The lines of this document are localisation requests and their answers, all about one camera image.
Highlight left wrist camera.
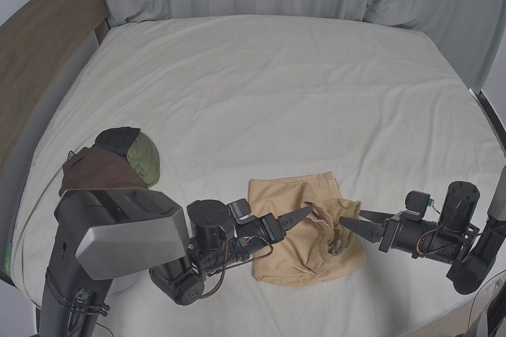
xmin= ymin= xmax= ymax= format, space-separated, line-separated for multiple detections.
xmin=228 ymin=199 xmax=275 ymax=227

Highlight bed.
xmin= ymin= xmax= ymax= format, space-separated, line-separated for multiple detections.
xmin=0 ymin=0 xmax=506 ymax=337

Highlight tan shorts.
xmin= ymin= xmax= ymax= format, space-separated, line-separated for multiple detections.
xmin=248 ymin=171 xmax=368 ymax=285

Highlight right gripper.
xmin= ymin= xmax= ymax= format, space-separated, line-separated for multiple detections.
xmin=339 ymin=210 xmax=433 ymax=258

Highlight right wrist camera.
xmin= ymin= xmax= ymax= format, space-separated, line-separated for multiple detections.
xmin=397 ymin=191 xmax=431 ymax=221

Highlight brown garment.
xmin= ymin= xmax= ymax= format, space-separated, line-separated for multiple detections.
xmin=59 ymin=146 xmax=149 ymax=198

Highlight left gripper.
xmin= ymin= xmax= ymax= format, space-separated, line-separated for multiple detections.
xmin=240 ymin=214 xmax=287 ymax=250

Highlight black garment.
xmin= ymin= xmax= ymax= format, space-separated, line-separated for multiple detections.
xmin=95 ymin=126 xmax=141 ymax=156

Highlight white garment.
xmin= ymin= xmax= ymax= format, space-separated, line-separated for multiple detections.
xmin=109 ymin=272 xmax=140 ymax=293

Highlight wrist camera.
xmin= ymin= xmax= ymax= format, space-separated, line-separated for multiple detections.
xmin=397 ymin=191 xmax=431 ymax=221
xmin=228 ymin=199 xmax=275 ymax=227

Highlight green garment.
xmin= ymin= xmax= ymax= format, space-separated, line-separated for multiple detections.
xmin=126 ymin=131 xmax=160 ymax=188

